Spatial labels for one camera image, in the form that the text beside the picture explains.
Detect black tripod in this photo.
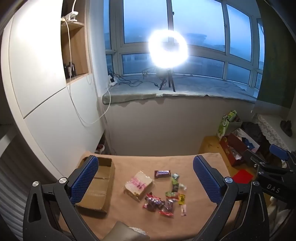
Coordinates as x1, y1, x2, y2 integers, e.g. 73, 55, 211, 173
159, 68, 176, 92

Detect wooden shelf niche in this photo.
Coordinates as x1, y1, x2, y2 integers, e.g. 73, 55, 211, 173
60, 18, 90, 85

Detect brown chocolate bar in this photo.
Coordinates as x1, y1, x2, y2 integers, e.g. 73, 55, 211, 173
154, 170, 171, 179

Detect dark clothes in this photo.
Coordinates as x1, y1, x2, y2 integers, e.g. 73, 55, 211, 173
240, 121, 267, 149

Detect red purple snack packet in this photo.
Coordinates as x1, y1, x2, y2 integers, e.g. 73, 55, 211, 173
143, 193, 164, 212

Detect dark green curtain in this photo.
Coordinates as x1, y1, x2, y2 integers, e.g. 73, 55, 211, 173
255, 0, 296, 109

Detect grey cloth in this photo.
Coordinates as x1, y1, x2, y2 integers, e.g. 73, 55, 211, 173
109, 221, 151, 241

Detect red box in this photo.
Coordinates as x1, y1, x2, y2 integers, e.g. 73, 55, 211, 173
220, 128, 261, 167

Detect white fluffy cloth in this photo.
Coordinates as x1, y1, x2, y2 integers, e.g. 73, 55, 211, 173
269, 197, 292, 232

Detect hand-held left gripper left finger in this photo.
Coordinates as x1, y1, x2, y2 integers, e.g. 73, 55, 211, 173
23, 155, 100, 241

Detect white cabinet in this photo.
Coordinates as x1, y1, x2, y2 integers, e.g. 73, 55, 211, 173
0, 0, 104, 177

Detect white clip lamp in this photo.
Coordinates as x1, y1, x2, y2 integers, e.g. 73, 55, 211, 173
61, 0, 79, 23

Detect red paper sheet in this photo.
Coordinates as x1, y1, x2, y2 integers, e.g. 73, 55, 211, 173
231, 169, 253, 185

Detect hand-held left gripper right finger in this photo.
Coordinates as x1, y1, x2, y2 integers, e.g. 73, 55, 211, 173
193, 155, 270, 241

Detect sliced bread packet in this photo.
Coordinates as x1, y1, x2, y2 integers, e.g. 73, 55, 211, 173
125, 171, 154, 202

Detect ring light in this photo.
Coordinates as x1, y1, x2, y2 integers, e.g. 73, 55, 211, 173
148, 30, 188, 69

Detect white lace cloth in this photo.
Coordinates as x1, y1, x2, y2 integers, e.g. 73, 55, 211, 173
252, 113, 296, 153

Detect white cable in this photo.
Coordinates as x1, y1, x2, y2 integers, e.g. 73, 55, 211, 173
65, 20, 112, 127

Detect dark figurine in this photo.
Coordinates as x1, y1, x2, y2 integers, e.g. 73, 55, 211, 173
280, 120, 294, 137

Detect large window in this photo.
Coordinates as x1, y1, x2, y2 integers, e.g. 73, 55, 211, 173
103, 0, 265, 90

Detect green printed box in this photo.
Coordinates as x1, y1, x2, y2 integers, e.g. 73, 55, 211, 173
217, 110, 238, 140

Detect shallow cardboard box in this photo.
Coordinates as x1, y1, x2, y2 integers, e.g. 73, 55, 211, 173
75, 156, 115, 213

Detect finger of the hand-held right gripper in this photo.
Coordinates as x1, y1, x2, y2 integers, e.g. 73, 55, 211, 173
245, 149, 274, 173
269, 144, 296, 173

